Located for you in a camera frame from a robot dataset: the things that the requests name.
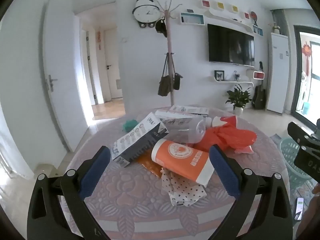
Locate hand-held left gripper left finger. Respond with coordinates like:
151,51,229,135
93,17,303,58
27,145,112,240

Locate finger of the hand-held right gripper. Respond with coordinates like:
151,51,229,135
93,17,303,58
287,121,320,153

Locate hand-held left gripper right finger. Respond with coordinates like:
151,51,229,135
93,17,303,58
209,144,293,240

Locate light blue plastic basket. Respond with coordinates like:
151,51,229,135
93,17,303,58
279,137,315,191

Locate orange paper cup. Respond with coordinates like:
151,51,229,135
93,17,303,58
151,138,215,187

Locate clear plastic bottle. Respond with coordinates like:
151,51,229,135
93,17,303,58
165,116,213,144

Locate white and dark blue carton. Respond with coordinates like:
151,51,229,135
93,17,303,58
111,112,169,168

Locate person's right forearm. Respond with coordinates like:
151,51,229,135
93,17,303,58
296,182,320,240

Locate patterned blue rug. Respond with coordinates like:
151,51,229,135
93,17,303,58
269,133,316,207

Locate red plastic bag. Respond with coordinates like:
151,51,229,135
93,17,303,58
192,124,257,153

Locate pink patterned tablecloth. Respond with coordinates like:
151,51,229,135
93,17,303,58
60,105,290,240

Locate white washing machine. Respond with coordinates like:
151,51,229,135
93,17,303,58
301,71,310,105

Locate smartphone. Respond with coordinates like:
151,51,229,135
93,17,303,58
293,197,305,221

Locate orange plastic packet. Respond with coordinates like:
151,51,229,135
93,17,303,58
136,152,163,178

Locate dark acoustic guitar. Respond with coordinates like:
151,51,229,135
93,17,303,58
251,61,266,110

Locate green crumpled wrapper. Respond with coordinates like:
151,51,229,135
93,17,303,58
122,119,139,132

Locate white refrigerator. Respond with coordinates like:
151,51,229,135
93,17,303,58
265,32,289,114

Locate white printed carton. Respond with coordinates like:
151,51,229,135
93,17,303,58
155,105,210,127

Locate potted green plant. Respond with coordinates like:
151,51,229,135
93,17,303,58
225,84,252,115

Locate red knot window decoration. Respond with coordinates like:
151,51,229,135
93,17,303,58
302,44,312,73

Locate small black bag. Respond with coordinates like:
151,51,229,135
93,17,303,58
172,55,183,91

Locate white room door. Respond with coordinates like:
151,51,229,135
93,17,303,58
44,1,88,153

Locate olive tote bag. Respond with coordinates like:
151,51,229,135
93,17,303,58
157,54,173,97

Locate white hallway door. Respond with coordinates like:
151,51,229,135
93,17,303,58
104,29,123,99

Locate long white curved shelf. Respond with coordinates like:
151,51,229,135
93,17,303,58
207,7,263,37

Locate black cap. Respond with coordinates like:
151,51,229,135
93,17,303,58
155,18,167,37

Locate dark sliding door frame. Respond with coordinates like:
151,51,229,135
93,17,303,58
292,25,320,129

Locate low white wall shelf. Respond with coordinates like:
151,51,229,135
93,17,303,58
207,70,254,87

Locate silver door handle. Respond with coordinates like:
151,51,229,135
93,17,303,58
47,74,58,92

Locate wall-mounted television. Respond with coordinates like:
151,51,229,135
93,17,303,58
207,24,255,67

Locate teal box wall shelf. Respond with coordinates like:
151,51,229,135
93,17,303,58
178,12,206,26

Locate panda wall clock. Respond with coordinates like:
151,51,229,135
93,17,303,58
132,0,162,28

